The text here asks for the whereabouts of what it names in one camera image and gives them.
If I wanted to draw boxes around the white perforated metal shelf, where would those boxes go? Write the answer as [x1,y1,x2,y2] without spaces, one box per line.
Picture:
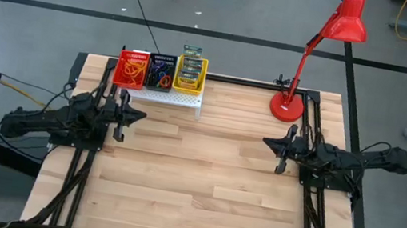
[122,82,204,122]

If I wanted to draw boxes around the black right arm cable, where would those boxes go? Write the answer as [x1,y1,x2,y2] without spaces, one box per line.
[357,137,395,160]

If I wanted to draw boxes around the red plastic basket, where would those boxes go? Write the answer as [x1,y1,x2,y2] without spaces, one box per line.
[110,48,152,92]

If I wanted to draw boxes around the black lamp cord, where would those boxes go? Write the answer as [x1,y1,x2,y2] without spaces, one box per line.
[271,73,293,90]

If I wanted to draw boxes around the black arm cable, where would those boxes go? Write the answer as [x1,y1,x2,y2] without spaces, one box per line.
[357,137,395,160]
[0,73,76,165]

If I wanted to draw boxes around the purple coil wristband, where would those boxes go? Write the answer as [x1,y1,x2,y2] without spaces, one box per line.
[150,60,170,77]

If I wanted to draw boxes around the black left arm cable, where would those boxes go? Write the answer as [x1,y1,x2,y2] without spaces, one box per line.
[0,73,76,165]

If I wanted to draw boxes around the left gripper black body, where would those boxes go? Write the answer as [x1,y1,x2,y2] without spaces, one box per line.
[96,94,124,127]

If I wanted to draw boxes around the red desk lamp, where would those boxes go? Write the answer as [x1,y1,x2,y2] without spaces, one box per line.
[266,0,373,133]

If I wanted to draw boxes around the orange coil wristband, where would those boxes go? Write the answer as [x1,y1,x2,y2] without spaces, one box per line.
[158,74,174,89]

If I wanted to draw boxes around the yellow plastic basket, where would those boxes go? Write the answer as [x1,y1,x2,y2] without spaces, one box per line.
[170,53,210,98]

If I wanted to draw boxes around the black floor cable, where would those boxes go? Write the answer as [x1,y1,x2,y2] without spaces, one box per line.
[113,0,170,56]

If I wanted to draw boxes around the yellow rubber band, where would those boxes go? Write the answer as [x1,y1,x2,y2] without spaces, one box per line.
[121,62,147,89]

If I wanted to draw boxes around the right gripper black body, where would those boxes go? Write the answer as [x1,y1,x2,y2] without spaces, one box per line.
[288,135,318,165]

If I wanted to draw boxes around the black plastic basket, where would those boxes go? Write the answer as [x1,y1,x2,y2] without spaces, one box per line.
[142,52,179,94]

